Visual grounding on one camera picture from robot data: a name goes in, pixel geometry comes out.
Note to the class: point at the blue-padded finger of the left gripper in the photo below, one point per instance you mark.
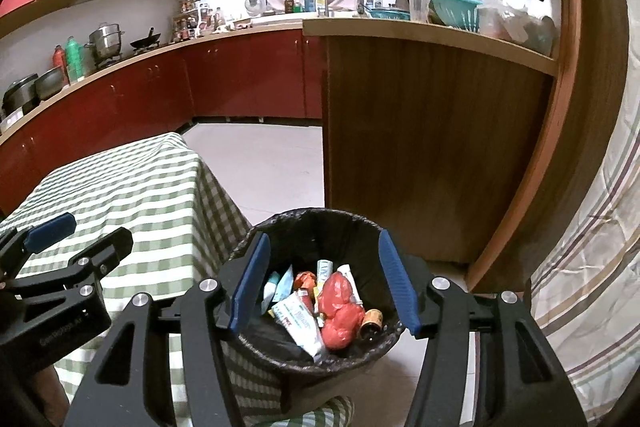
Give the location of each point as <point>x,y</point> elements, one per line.
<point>18,245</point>

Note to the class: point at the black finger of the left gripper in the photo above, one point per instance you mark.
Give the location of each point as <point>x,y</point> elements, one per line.
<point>87,268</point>

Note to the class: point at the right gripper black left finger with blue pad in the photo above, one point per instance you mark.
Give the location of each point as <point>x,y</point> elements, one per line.
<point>128,380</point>

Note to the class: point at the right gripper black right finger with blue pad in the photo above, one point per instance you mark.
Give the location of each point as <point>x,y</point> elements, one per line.
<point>520,380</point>

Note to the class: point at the orange bottle black cap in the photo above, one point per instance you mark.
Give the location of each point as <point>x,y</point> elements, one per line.
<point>371,326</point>

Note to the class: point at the light blue wrapper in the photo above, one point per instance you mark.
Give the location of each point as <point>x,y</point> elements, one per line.
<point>277,288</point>

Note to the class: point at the white red-printed wrapper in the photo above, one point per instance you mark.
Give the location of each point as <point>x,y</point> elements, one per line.
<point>298,321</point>

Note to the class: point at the red plastic bag ball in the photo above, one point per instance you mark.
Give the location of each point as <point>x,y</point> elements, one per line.
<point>342,317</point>

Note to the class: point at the orange plastic bag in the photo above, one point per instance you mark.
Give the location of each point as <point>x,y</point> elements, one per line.
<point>305,280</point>

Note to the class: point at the teal white tube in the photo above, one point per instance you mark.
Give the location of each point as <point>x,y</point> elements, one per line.
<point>324,271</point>

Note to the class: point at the red bottle black cap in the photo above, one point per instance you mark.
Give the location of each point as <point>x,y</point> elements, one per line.
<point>306,298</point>

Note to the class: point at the black trash bin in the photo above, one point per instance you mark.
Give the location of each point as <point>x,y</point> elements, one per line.
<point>299,238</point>

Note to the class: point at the striped fabric cover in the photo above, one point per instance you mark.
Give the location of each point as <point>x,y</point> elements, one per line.
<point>586,293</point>

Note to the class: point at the green checked tablecloth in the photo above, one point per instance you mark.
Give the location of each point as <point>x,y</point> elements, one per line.
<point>184,227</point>

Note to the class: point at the dark cooking pot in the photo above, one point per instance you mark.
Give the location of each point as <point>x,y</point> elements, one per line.
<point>21,94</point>

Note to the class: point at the grey wok bowl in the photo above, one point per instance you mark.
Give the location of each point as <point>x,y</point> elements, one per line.
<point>50,83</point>

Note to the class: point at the red thermos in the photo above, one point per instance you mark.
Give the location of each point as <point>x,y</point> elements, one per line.
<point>59,60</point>

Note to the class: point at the green thermos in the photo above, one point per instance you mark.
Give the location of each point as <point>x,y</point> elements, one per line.
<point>75,65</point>

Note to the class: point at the steel stock pot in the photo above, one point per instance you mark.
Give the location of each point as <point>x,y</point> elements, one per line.
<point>105,42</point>

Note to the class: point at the black frying pan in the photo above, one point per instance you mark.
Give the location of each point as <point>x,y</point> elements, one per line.
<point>151,41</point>

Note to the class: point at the red lower cabinets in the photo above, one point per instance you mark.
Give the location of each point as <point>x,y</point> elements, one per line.
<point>427,130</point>

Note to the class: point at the teal plastic basket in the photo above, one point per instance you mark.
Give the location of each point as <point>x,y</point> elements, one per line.
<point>460,14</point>

